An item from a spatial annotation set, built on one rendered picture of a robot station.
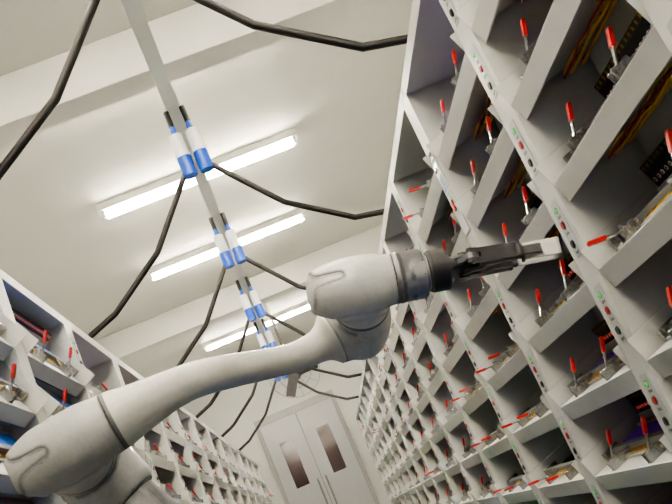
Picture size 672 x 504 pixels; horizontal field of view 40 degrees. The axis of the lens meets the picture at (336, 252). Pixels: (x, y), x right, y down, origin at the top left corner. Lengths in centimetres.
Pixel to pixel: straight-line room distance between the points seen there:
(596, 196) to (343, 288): 59
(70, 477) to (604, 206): 111
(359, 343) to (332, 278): 17
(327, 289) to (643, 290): 64
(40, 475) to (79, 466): 6
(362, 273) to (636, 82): 53
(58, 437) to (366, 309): 54
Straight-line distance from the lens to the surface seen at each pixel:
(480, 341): 320
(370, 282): 154
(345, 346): 167
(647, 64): 140
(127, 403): 151
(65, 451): 151
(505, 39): 199
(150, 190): 545
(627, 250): 169
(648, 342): 182
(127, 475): 165
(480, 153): 264
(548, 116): 193
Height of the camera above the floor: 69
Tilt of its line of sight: 16 degrees up
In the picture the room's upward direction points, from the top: 24 degrees counter-clockwise
